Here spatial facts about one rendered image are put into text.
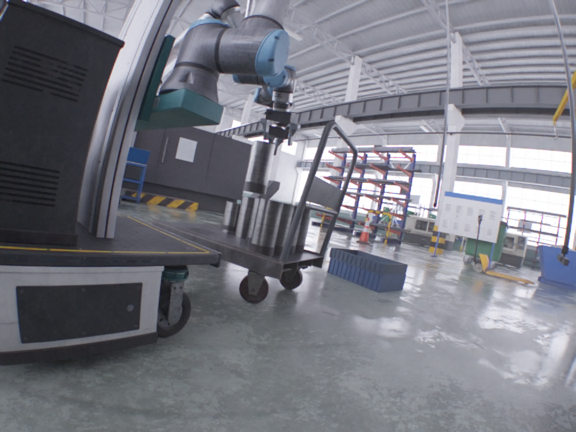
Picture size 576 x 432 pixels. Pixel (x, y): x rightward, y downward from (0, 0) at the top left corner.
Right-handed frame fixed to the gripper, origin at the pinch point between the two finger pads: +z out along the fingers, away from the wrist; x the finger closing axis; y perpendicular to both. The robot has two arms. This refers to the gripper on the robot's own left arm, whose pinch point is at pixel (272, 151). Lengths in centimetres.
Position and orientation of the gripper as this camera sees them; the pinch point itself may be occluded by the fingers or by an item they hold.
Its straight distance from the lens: 162.1
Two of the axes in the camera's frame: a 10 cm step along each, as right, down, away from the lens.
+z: -2.0, 9.8, 0.3
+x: -8.9, -1.7, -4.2
